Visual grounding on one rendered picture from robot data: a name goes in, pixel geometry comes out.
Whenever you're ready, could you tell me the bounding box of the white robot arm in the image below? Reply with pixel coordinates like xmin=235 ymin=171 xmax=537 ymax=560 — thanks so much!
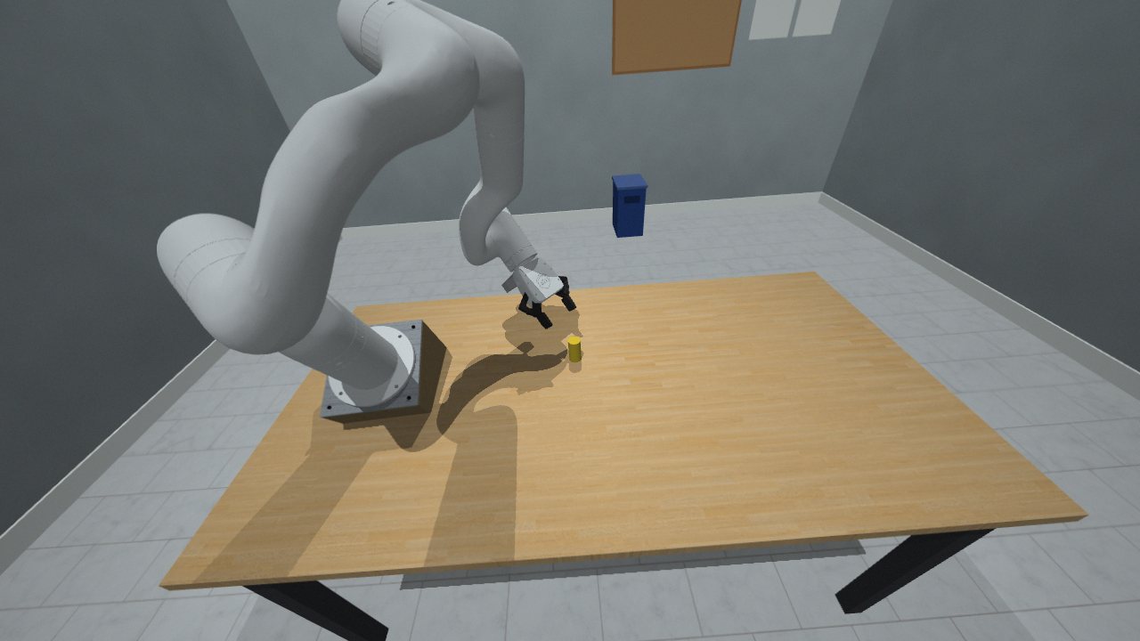
xmin=157 ymin=0 xmax=537 ymax=407

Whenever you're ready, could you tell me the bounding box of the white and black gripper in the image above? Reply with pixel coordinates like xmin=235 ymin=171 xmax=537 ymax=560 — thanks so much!
xmin=512 ymin=255 xmax=576 ymax=328

